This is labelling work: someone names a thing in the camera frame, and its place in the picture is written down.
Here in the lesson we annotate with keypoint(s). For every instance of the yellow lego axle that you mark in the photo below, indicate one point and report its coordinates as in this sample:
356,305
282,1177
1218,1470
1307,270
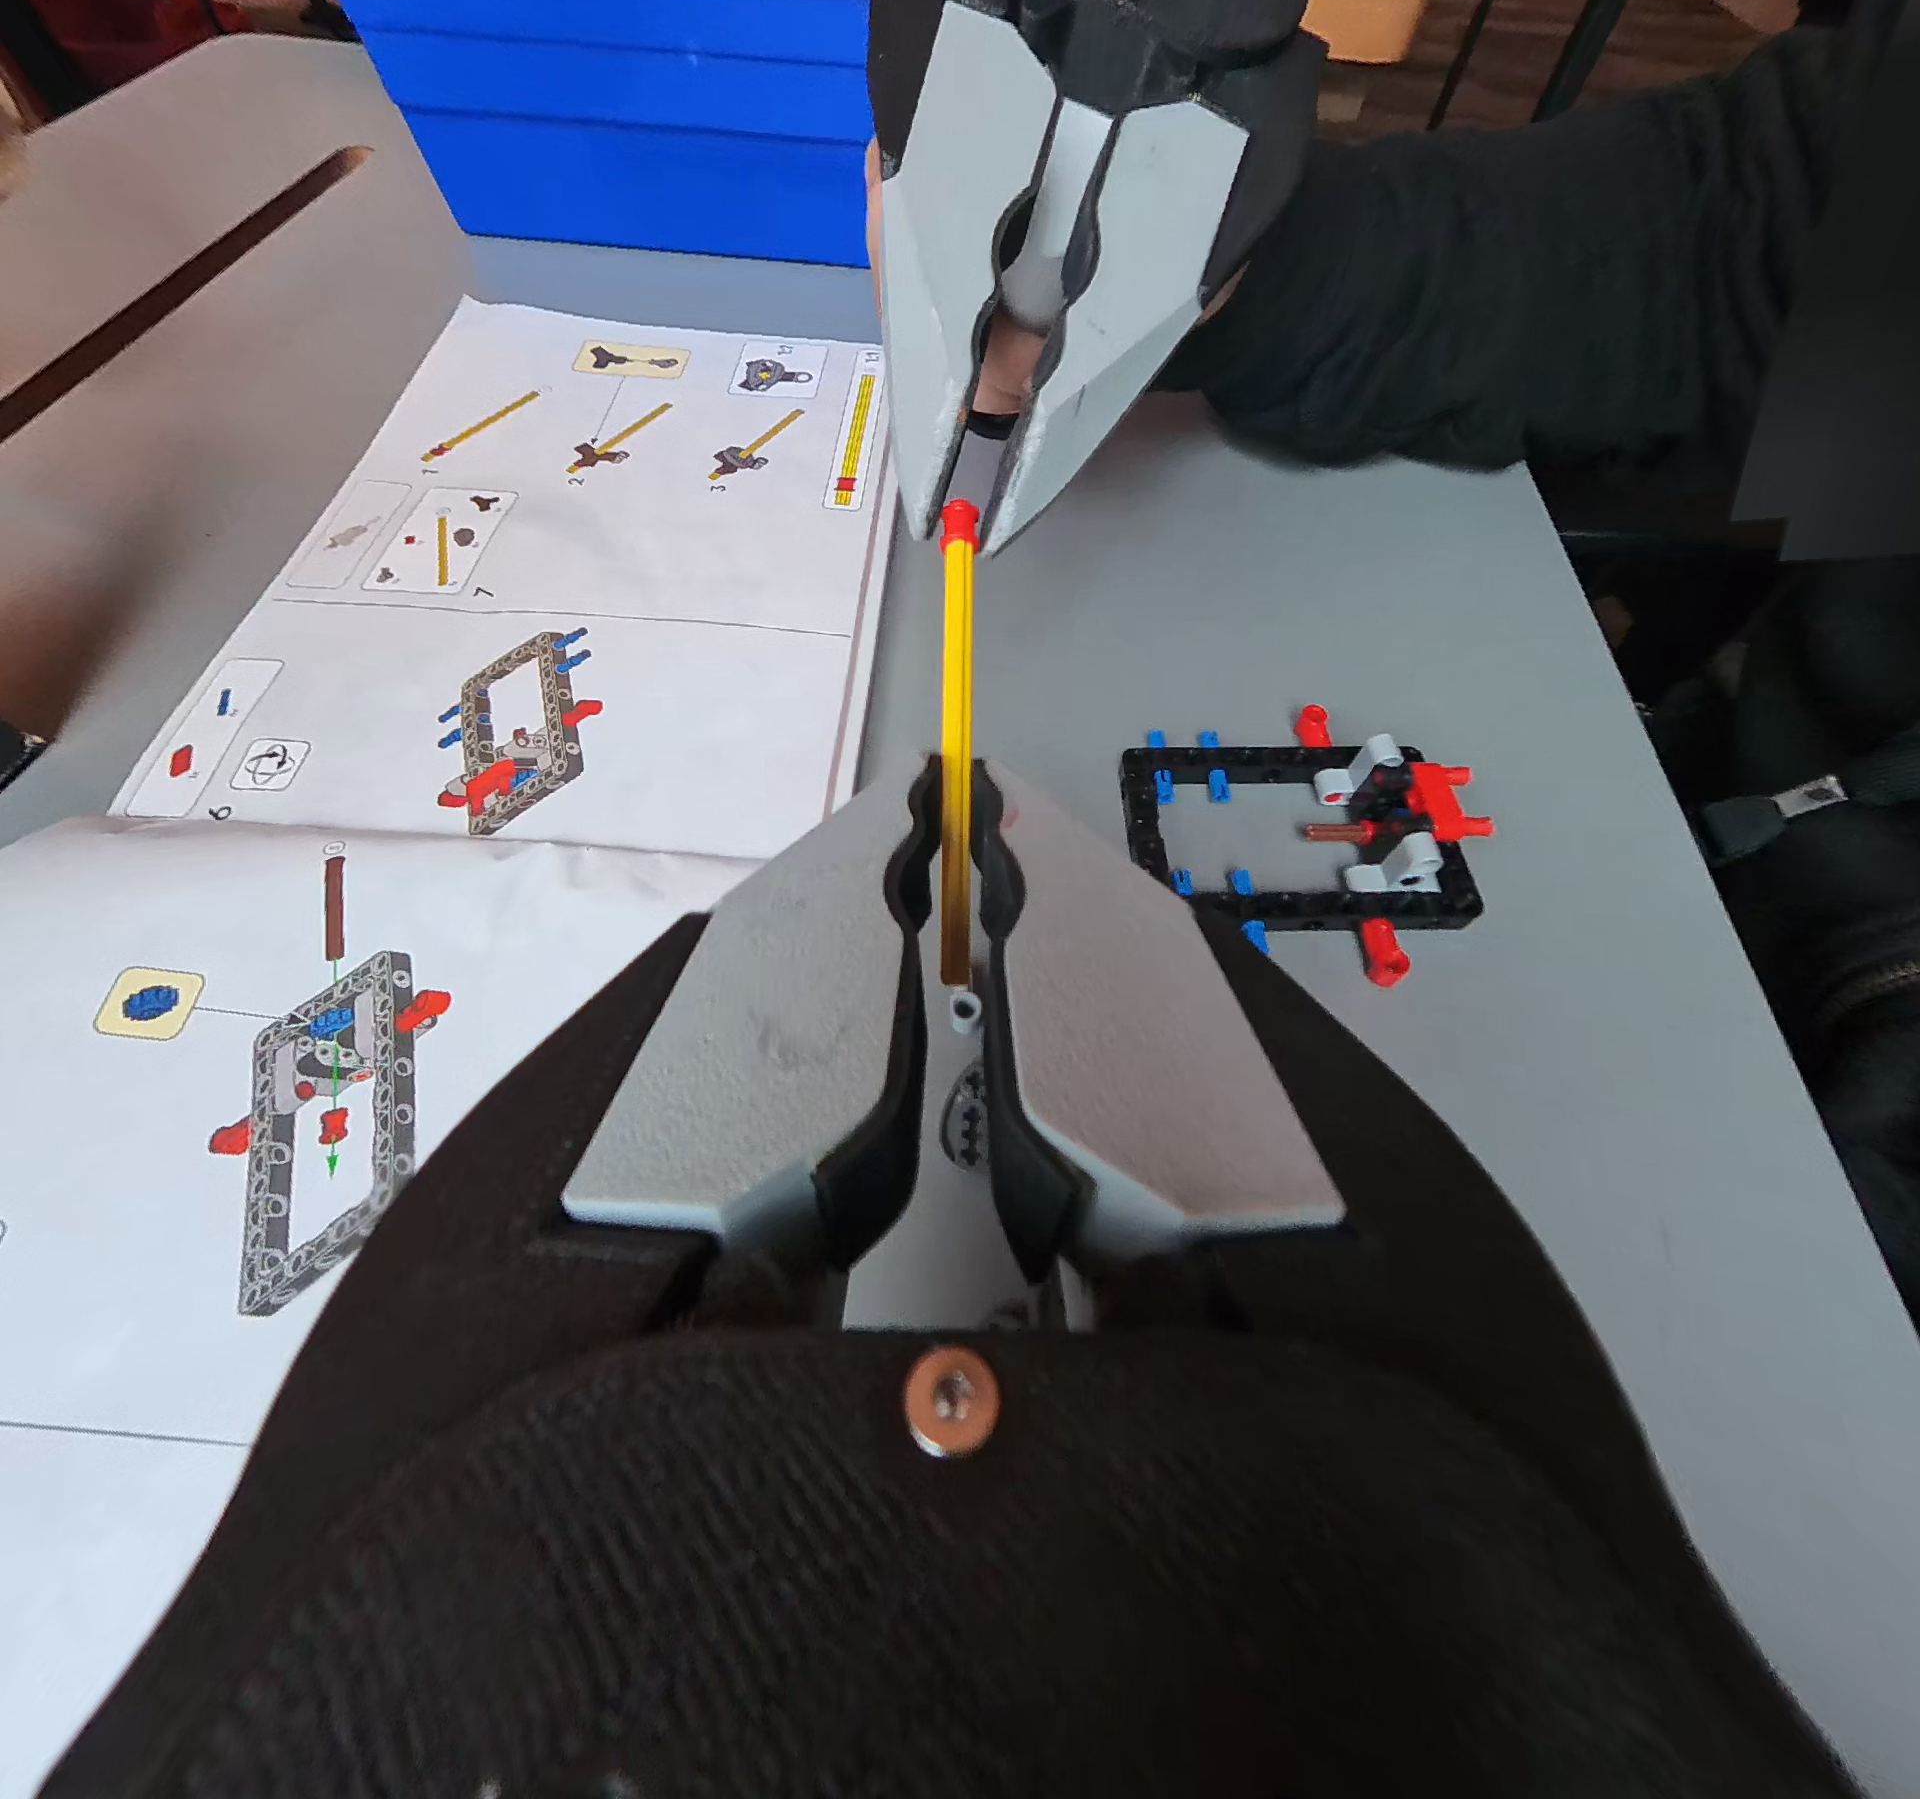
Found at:
957,718

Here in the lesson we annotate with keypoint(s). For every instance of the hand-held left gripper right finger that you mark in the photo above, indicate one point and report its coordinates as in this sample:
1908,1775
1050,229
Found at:
1171,1064

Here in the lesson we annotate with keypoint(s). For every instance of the small light grey lego connector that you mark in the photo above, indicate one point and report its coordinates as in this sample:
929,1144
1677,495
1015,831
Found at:
965,1006

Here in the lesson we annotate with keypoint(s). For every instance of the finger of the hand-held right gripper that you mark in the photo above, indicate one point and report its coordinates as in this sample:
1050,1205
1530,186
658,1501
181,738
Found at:
1156,238
946,208

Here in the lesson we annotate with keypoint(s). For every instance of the small red lego bush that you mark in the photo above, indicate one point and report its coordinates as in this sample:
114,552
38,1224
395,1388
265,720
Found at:
961,521

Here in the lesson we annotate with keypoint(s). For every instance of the black lego frame assembly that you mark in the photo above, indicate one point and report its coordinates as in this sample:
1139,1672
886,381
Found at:
1149,824

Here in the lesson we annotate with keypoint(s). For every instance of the blue plastic bin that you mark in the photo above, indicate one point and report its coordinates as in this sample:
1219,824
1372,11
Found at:
600,104

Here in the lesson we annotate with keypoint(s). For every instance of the black zippered bag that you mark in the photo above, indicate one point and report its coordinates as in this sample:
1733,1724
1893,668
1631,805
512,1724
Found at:
1846,928

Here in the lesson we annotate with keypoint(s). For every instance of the white lego instruction booklet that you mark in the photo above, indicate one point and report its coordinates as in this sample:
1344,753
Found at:
600,554

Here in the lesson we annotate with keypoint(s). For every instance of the person's black clothing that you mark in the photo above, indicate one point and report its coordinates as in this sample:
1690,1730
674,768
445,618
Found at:
1666,629

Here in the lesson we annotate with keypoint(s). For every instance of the person's right forearm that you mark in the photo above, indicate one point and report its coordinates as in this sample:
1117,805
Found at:
1500,299

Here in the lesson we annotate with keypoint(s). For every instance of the dark oval lego piece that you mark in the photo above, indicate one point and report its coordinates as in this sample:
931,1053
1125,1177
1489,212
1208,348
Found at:
968,1116

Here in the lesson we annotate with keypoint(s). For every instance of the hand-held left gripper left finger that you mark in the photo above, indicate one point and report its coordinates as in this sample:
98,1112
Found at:
765,1034

